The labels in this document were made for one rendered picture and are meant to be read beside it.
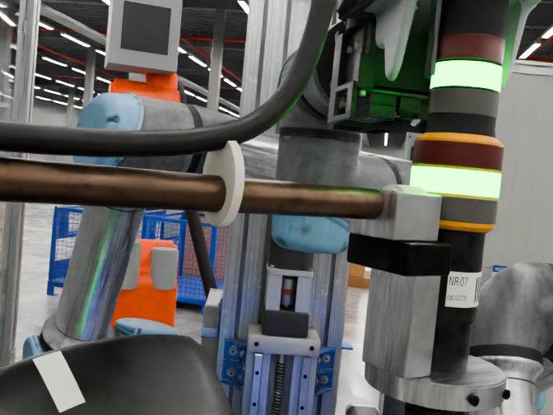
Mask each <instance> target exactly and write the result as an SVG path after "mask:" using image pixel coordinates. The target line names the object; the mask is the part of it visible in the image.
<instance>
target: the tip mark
mask: <svg viewBox="0 0 553 415"><path fill-rule="evenodd" d="M33 361H34V363H35V365H36V366H37V368H38V370H39V373H40V374H41V376H42V378H43V380H44V382H45V384H46V386H47V388H48V390H49V392H50V394H51V396H52V398H53V401H54V402H55V404H56V406H57V408H58V411H59V412H63V411H65V410H67V409H69V408H72V407H74V406H77V405H78V404H81V403H84V402H85V400H84V398H83V396H82V394H81V391H80V389H79V387H78V385H77V383H76V381H75V379H74V377H73V375H72V373H71V370H70V369H69V367H68V365H67V363H66V361H65V359H64V357H63V354H62V353H61V352H60V351H58V352H54V353H50V354H48V355H45V356H42V357H37V358H35V359H33Z"/></svg>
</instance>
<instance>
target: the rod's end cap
mask: <svg viewBox="0 0 553 415"><path fill-rule="evenodd" d="M383 189H385V190H393V191H402V192H411V193H420V194H427V192H426V191H425V190H424V189H423V188H421V187H417V186H410V185H401V184H389V185H387V186H385V187H384V188H383Z"/></svg>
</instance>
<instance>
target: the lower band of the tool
mask: <svg viewBox="0 0 553 415"><path fill-rule="evenodd" d="M416 140H444V141H458V142H476V143H484V144H490V145H496V146H500V147H504V145H503V144H502V143H501V142H500V141H498V140H497V139H496V138H493V137H487V136H482V135H475V134H466V133H424V134H422V135H420V136H419V137H418V138H416ZM416 140H415V141H416ZM412 166H426V167H439V168H449V169H459V170H476V171H484V172H491V173H497V174H501V171H498V170H487V169H480V168H471V167H462V166H442V165H431V164H412ZM426 192H427V193H428V194H437V195H443V196H453V197H461V198H478V199H488V200H498V198H491V197H482V196H473V195H464V194H447V193H439V192H430V191H426ZM439 228H440V229H448V230H455V231H474V232H491V231H492V230H494V229H495V224H477V223H467V222H458V221H443V220H439Z"/></svg>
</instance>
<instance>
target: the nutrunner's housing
mask: <svg viewBox="0 0 553 415"><path fill-rule="evenodd" d="M486 233H488V232H474V231H455V230H448V229H440V228H439V234H438V239H437V241H438V242H443V243H448V244H451V245H452V246H453V251H452V258H451V266H450V274H449V275H448V276H441V278H440V285H439V300H438V308H437V315H436V323H435V332H434V346H433V353H432V362H431V369H430V371H433V372H439V373H449V374H454V373H462V372H464V371H466V370H467V365H468V358H469V350H470V342H471V335H472V325H473V324H474V323H475V322H476V313H477V306H478V303H479V295H480V288H481V274H482V271H481V268H482V260H483V253H484V245H485V238H486ZM455 413H456V411H448V410H441V409H435V408H426V407H422V406H418V405H415V404H411V403H406V402H405V407H404V415H456V414H455Z"/></svg>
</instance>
